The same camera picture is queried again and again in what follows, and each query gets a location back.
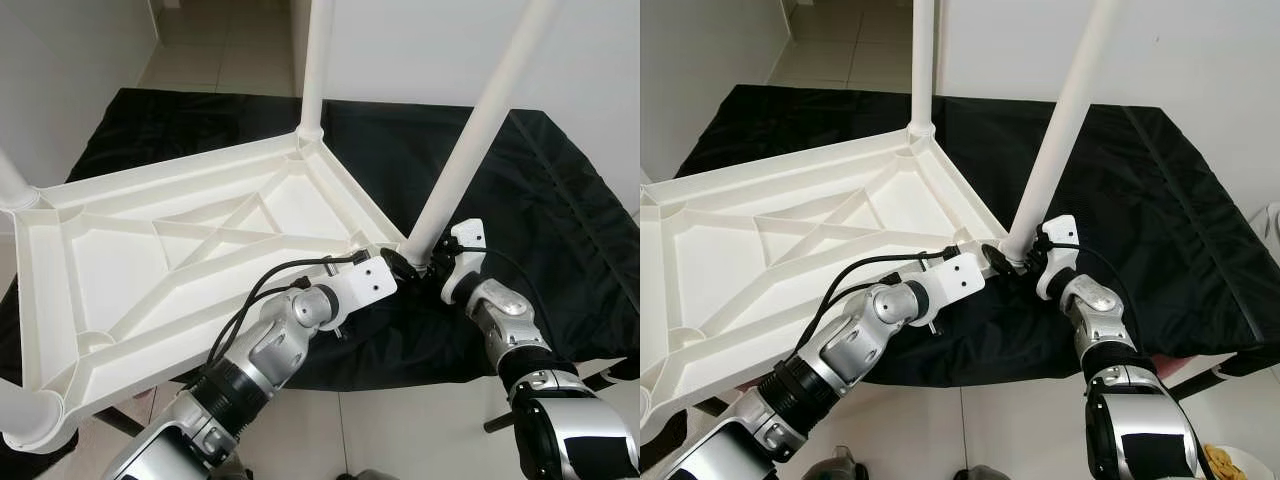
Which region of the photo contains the black table cloth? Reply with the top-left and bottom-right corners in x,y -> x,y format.
0,88 -> 641,471
640,85 -> 1280,471

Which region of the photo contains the grey left robot foot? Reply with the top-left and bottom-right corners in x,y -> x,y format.
818,445 -> 873,480

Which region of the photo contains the black metal stand leg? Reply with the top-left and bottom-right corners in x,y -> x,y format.
483,362 -> 626,434
100,405 -> 147,439
1170,360 -> 1243,402

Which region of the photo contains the yellow crumpled cloth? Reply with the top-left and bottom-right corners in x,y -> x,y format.
1205,448 -> 1248,480

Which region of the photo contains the white round plate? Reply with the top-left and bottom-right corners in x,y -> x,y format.
1203,445 -> 1277,480

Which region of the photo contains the white plastic table top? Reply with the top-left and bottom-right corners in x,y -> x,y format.
640,130 -> 1007,443
0,133 -> 407,454

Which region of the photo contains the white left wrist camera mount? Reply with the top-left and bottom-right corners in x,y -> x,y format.
925,250 -> 987,324
330,253 -> 399,327

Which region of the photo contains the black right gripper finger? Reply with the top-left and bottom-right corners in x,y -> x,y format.
982,242 -> 1020,279
382,249 -> 422,288

